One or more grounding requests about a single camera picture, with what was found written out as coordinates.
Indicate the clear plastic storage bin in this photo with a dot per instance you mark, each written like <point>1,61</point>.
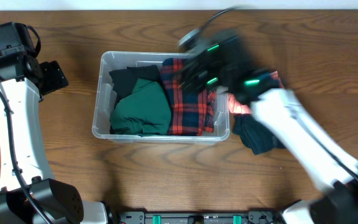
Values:
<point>106,99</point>

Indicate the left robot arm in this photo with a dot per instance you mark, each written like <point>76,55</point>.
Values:
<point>29,192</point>

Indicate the red navy plaid cloth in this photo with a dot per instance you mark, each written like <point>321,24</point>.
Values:
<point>192,113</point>

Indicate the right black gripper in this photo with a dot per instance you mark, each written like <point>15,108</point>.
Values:
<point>193,74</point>

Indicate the dark teal garment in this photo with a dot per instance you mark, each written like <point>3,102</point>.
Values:
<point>254,135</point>

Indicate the black pants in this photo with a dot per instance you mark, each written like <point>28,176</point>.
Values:
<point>124,80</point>

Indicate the pink shirt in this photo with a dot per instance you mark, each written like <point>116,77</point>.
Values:
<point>239,102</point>

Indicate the dark green garment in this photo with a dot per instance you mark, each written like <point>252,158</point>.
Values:
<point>145,112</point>

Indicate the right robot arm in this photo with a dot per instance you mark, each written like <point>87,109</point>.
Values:
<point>333,171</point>

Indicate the black mounting rail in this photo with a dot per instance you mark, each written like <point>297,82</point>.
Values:
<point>251,217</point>

